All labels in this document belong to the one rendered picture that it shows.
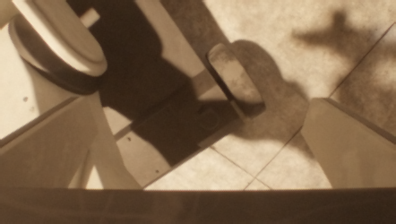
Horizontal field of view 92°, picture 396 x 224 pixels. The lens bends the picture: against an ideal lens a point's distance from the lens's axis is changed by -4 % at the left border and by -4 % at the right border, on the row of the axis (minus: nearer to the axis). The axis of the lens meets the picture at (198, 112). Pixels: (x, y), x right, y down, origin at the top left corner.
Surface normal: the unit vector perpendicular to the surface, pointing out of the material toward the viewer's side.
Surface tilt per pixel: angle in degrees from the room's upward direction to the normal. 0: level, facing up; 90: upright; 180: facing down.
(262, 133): 0
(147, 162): 0
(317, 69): 0
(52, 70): 51
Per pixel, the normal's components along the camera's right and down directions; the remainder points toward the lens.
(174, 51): 0.00, 0.26
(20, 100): -0.32, -0.22
